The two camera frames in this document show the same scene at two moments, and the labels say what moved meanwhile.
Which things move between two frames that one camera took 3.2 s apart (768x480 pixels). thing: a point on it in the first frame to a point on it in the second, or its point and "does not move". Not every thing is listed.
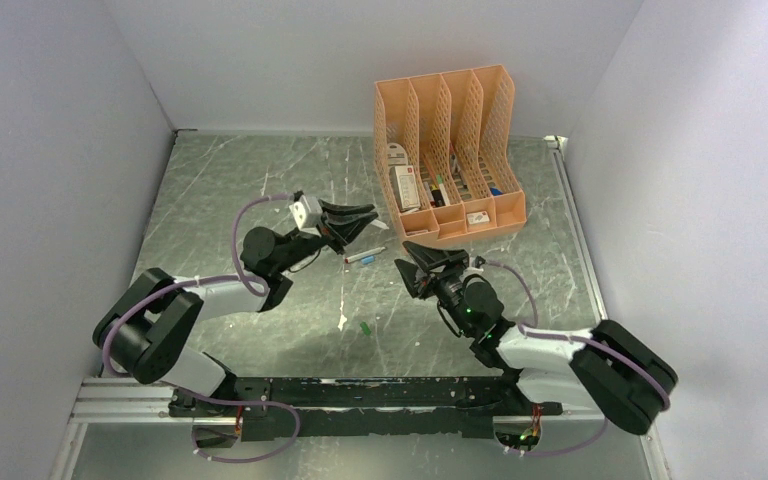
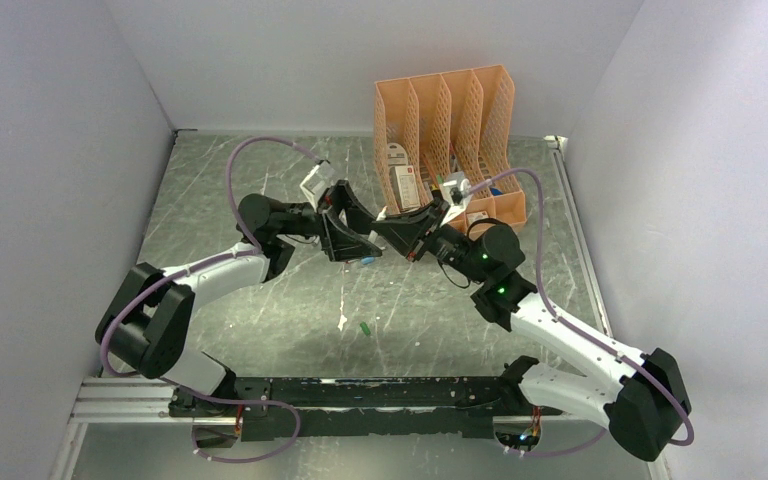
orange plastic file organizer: [446, 152] does not move
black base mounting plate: [322, 408] does not move
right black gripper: [420, 277] to [409, 230]
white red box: [403, 179] does not move
